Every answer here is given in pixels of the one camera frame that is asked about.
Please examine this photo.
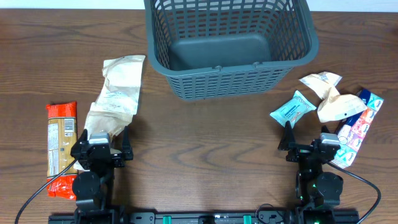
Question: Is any beige paper pouch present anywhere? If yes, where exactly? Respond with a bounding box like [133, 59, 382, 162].
[300, 72, 367, 123]
[84, 102, 137, 152]
[93, 55, 146, 116]

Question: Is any colourful Kleenex tissue multipack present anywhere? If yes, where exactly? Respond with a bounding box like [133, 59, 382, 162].
[331, 89, 384, 169]

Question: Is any teal wet wipes packet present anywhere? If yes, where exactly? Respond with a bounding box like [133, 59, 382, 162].
[270, 90, 317, 128]

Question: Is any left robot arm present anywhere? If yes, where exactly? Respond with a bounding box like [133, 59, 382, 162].
[71, 126, 134, 224]

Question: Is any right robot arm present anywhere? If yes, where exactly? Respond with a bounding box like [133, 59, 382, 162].
[278, 121, 343, 223]

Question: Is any orange spaghetti pasta packet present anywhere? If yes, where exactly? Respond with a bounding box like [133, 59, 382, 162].
[46, 101, 78, 200]

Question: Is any dark grey plastic basket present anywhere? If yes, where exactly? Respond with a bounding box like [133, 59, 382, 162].
[144, 0, 319, 101]

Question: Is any black mounting rail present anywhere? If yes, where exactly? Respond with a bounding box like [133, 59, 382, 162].
[48, 211, 361, 224]

